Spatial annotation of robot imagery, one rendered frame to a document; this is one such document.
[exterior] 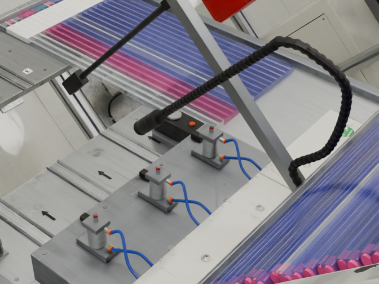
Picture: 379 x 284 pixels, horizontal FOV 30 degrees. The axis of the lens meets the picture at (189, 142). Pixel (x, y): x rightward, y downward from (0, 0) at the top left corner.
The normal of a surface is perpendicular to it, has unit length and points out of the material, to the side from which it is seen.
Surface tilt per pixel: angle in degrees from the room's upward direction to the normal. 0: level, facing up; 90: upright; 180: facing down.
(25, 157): 0
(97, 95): 0
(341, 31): 90
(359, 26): 0
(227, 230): 43
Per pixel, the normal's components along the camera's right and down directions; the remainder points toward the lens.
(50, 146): 0.54, -0.29
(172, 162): 0.03, -0.77
